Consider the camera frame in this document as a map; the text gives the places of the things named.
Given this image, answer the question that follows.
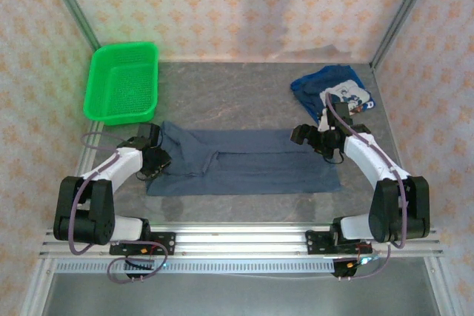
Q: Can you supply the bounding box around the grey-blue t-shirt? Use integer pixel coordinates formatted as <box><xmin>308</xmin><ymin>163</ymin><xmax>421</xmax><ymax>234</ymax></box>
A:
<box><xmin>145</xmin><ymin>120</ymin><xmax>342</xmax><ymax>198</ymax></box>

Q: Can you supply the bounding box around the blue printed folded t-shirt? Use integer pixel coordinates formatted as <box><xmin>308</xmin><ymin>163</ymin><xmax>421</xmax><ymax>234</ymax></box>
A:
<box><xmin>290</xmin><ymin>64</ymin><xmax>375</xmax><ymax>127</ymax></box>

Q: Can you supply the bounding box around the green plastic mesh basket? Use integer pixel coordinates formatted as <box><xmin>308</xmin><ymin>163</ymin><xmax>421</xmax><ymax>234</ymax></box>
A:
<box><xmin>81</xmin><ymin>41</ymin><xmax>160</xmax><ymax>127</ymax></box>

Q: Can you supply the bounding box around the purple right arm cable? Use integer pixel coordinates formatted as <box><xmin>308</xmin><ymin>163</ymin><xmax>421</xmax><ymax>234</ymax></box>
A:
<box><xmin>324</xmin><ymin>90</ymin><xmax>410</xmax><ymax>282</ymax></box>

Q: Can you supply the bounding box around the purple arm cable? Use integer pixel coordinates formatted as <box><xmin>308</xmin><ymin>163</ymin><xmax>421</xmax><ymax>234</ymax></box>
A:
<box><xmin>67</xmin><ymin>132</ymin><xmax>170</xmax><ymax>284</ymax></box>
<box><xmin>324</xmin><ymin>90</ymin><xmax>410</xmax><ymax>282</ymax></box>

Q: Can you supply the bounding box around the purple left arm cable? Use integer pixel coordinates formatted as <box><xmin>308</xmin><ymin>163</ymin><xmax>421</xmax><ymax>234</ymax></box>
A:
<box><xmin>67</xmin><ymin>132</ymin><xmax>170</xmax><ymax>284</ymax></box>

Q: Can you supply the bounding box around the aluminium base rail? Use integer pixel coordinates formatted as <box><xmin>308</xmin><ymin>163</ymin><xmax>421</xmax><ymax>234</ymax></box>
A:
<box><xmin>39</xmin><ymin>221</ymin><xmax>444</xmax><ymax>258</ymax></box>

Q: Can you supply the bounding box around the small electronics board with wires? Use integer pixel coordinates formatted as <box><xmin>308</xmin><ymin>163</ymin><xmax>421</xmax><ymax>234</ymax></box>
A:
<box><xmin>346</xmin><ymin>255</ymin><xmax>382</xmax><ymax>271</ymax></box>

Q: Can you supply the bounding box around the slotted grey cable duct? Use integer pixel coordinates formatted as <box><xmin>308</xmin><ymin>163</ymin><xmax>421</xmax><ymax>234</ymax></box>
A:
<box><xmin>55</xmin><ymin>258</ymin><xmax>336</xmax><ymax>275</ymax></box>

